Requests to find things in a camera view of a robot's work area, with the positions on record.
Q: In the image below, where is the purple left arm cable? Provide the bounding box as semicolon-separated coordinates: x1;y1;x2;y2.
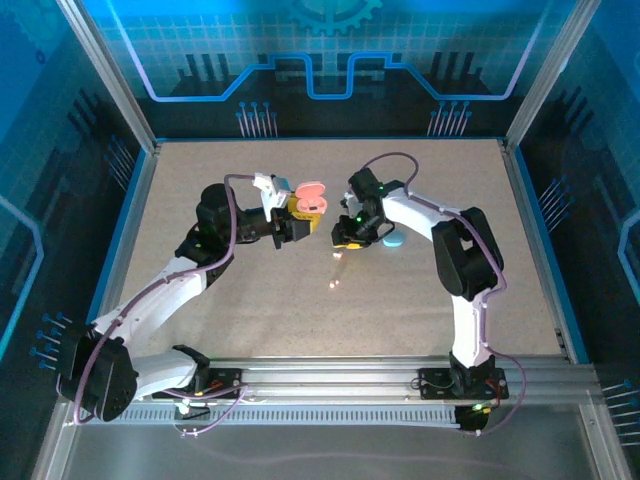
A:
73;173;261;439

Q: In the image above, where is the aluminium table side rail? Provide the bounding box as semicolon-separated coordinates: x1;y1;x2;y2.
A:
92;142;161;331
498;139;577;364

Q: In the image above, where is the black controller box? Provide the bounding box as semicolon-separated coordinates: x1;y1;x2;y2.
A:
453;402;490;435

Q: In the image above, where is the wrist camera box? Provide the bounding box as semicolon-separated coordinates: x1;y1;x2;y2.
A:
341;187;365;217
253;172;294;224

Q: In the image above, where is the aluminium mounting rail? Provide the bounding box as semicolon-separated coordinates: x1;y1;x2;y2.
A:
64;355;601;401

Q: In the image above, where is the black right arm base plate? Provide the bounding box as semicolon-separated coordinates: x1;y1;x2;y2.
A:
418;367;510;400

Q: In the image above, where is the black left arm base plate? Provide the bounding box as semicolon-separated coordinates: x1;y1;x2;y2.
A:
152;368;245;400

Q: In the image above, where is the pink earbud charging case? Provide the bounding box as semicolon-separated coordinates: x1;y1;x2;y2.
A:
292;182;330;215

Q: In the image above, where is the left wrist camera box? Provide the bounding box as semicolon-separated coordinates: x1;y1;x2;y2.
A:
253;172;294;224

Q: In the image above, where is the slotted grey cable duct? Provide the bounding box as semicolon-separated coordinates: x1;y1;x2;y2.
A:
122;407;461;426

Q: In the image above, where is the aluminium frame post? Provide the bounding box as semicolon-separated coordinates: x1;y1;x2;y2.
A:
55;0;160;154
503;0;601;154

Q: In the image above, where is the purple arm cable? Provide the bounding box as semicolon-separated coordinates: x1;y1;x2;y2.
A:
73;173;261;439
359;152;527;437

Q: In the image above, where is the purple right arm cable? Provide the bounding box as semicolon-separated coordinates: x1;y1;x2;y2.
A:
359;152;527;437

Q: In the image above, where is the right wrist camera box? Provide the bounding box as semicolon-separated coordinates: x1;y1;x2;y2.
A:
341;187;365;217

